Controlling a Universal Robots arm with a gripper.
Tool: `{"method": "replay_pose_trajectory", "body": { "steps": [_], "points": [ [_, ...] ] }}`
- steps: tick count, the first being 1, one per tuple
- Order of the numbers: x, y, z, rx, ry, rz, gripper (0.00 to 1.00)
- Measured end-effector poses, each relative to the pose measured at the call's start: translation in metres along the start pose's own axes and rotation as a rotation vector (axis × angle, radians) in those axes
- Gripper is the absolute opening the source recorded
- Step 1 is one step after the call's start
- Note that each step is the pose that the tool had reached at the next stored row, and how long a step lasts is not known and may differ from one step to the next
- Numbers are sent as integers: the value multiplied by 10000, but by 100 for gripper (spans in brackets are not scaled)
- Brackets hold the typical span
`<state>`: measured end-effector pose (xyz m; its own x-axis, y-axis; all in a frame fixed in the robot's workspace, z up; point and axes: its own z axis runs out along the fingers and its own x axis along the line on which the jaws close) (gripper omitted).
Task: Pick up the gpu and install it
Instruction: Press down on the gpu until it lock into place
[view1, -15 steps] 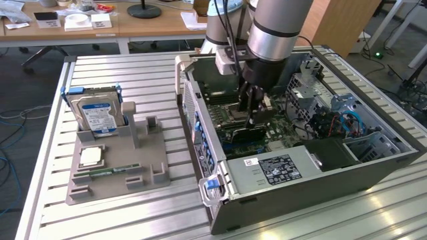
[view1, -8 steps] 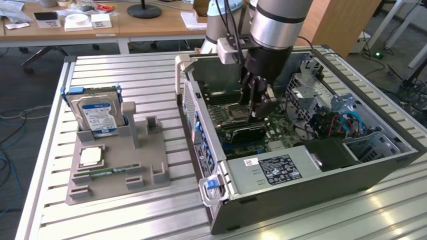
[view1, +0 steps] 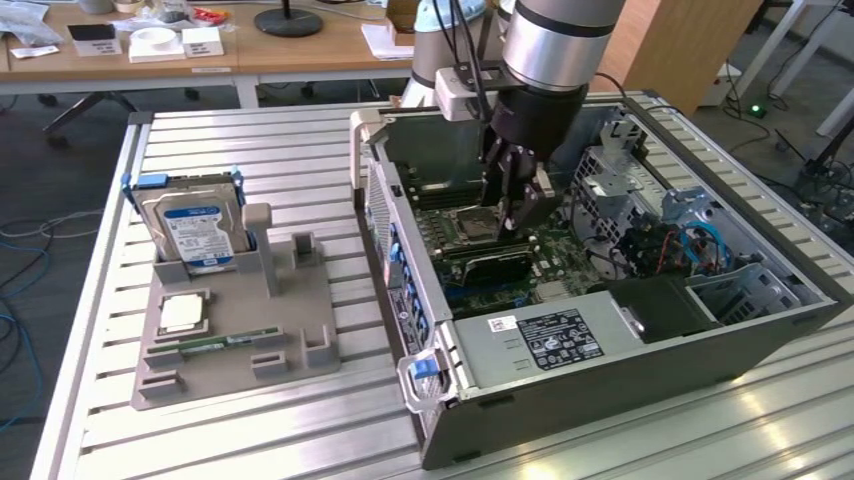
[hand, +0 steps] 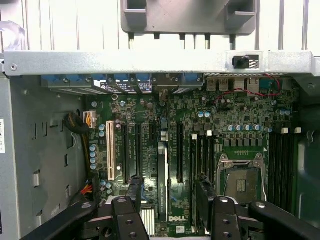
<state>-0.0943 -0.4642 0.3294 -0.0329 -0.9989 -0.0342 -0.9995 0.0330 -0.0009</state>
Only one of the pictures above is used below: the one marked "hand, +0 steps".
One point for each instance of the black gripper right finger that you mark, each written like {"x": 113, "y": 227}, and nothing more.
{"x": 225, "y": 220}

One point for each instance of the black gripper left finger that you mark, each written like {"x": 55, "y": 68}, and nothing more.
{"x": 125, "y": 220}

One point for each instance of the silver finned heatsink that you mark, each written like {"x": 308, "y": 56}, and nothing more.
{"x": 148, "y": 222}

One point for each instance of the silver CPU socket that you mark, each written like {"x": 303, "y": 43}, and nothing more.
{"x": 241, "y": 175}

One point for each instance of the Nvidia Quadro graphics card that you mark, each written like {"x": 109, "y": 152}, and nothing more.
{"x": 162, "y": 175}

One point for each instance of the long black expansion slot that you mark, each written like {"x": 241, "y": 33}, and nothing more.
{"x": 139, "y": 150}
{"x": 179, "y": 152}
{"x": 125, "y": 152}

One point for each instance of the black RAM slot bank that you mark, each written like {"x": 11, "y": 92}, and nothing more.
{"x": 281, "y": 165}
{"x": 203, "y": 155}

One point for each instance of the white PCI expansion slot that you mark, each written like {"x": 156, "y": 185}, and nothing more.
{"x": 110, "y": 150}

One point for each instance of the short black expansion slot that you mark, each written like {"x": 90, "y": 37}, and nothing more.
{"x": 152, "y": 132}

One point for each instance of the grey metal PC case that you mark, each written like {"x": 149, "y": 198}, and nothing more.
{"x": 45, "y": 150}

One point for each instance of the white power connector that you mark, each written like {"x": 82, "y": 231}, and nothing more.
{"x": 89, "y": 119}

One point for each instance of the green Dell motherboard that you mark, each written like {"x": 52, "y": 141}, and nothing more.
{"x": 230, "y": 112}

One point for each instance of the rear IO port block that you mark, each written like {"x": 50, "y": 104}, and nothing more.
{"x": 232, "y": 84}

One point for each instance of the white case label sticker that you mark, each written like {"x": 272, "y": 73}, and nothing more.
{"x": 2, "y": 135}

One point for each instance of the clear plastic object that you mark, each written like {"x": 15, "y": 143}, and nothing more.
{"x": 11, "y": 35}

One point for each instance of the black case intrusion switch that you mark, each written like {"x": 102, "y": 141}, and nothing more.
{"x": 241, "y": 61}

